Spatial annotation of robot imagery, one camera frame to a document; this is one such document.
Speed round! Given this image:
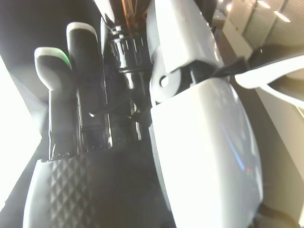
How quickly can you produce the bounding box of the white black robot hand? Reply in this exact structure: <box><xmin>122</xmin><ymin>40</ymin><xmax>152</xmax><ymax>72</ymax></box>
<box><xmin>22</xmin><ymin>0</ymin><xmax>264</xmax><ymax>228</ymax></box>

